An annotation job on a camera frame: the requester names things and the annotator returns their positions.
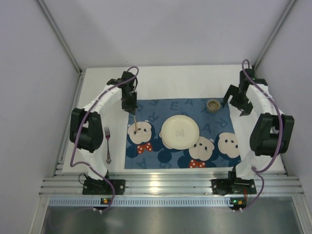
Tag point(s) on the blue bear print cloth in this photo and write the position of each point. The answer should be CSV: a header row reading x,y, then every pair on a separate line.
x,y
217,145

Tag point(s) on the gold spoon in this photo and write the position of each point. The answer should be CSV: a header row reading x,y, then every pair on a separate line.
x,y
135,122

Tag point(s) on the left aluminium frame post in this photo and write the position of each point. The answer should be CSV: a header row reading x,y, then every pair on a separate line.
x,y
62,41

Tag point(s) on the perforated grey cable tray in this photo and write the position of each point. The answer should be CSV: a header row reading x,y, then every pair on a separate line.
x,y
146,202

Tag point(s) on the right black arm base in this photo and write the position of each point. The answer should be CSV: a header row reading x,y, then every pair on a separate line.
x,y
233,185

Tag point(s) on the aluminium frame post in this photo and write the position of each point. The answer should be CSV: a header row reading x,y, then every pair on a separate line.
x,y
275,31
62,41

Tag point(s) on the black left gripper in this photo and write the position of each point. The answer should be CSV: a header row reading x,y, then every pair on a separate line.
x,y
129,105

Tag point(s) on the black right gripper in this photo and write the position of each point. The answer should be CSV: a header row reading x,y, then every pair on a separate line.
x,y
240,105

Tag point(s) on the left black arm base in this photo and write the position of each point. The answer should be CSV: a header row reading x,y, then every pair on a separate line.
x,y
100,187

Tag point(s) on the aluminium mounting rail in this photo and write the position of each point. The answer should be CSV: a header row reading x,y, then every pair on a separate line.
x,y
169,183

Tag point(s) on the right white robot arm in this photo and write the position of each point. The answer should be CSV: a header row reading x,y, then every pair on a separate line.
x,y
272,129

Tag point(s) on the cream round plate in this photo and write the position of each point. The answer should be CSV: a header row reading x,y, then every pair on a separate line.
x,y
179,132

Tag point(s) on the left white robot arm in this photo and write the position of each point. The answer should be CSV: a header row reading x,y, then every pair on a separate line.
x,y
86,130

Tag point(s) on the right aluminium frame post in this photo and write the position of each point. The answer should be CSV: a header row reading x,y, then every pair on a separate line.
x,y
275,31

